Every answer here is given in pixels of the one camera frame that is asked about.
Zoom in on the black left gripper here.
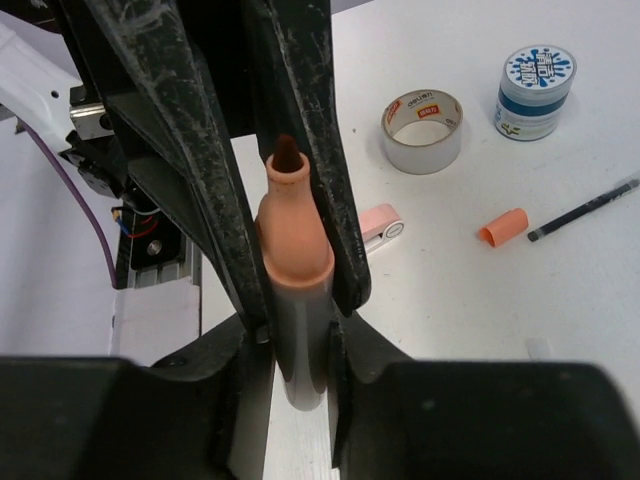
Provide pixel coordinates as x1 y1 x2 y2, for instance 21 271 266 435
24 1 270 340

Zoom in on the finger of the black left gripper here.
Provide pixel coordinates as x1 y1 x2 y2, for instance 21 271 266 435
242 1 371 316

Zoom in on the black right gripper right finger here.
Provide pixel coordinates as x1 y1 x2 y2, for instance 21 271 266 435
328 315 639 479

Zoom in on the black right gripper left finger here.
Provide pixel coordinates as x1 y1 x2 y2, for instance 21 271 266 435
1 316 274 479

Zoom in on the orange marker pen body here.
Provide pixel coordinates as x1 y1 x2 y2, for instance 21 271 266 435
256 134 335 412

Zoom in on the orange marker cap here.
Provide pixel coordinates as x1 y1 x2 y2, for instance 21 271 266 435
477 208 529 248

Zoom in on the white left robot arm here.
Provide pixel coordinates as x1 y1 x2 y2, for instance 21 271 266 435
1 1 371 333

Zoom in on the large clear tape roll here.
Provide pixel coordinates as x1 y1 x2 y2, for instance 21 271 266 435
381 89 463 175

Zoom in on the pink correction tape dispenser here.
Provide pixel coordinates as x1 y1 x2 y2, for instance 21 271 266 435
359 203 405 254

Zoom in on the black gel pen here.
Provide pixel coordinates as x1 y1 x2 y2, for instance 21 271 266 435
527 172 639 243

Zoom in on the blue jar with label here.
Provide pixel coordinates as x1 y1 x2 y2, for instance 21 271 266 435
494 44 577 142

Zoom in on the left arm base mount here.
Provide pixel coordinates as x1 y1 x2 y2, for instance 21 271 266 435
111 203 202 290

